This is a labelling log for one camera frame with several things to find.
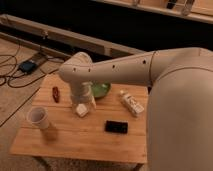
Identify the black eraser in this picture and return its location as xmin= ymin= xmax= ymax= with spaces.
xmin=105 ymin=121 xmax=128 ymax=134

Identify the wooden table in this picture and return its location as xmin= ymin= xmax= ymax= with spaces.
xmin=10 ymin=74 xmax=147 ymax=163

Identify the red brown small object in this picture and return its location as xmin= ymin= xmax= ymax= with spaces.
xmin=52 ymin=86 xmax=60 ymax=103

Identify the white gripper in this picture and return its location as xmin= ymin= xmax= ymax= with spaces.
xmin=70 ymin=82 xmax=96 ymax=114

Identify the black floor cable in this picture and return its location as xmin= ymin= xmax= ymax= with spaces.
xmin=0 ymin=43 xmax=68 ymax=89

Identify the white rectangular block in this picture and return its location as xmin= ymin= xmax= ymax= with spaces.
xmin=76 ymin=104 xmax=89 ymax=117

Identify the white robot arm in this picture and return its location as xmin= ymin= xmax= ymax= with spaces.
xmin=59 ymin=47 xmax=213 ymax=171

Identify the green bowl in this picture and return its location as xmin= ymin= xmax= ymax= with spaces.
xmin=91 ymin=83 xmax=111 ymax=98

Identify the white ceramic cup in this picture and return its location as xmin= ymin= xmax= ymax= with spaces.
xmin=26 ymin=107 xmax=50 ymax=129

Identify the white bottle lying down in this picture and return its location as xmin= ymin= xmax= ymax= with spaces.
xmin=119 ymin=90 xmax=144 ymax=117

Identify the blue black power adapter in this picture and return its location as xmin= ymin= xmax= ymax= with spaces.
xmin=18 ymin=61 xmax=37 ymax=74

